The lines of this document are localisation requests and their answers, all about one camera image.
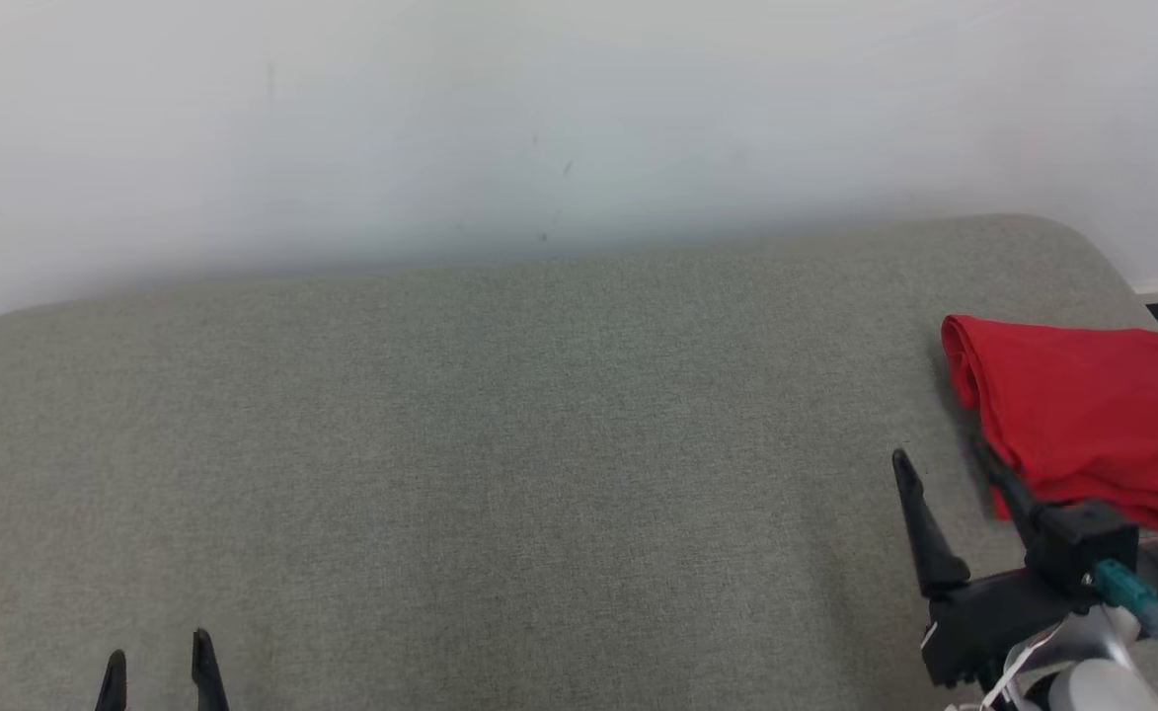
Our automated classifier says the grey fabric sofa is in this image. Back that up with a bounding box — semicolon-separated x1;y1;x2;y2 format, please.
0;214;1158;711

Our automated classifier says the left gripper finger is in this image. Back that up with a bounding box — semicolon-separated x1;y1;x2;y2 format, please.
95;649;128;711
192;628;231;711

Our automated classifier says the right arm cable teal plug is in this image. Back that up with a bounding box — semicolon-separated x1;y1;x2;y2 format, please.
1090;559;1158;707

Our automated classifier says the red Bulls jersey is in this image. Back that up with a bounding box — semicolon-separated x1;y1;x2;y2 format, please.
941;314;1158;536

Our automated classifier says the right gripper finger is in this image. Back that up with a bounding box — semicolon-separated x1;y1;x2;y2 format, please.
970;441;1039;544
891;449;971;598

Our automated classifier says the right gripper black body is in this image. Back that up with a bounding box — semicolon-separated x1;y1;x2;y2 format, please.
919;568;1098;689

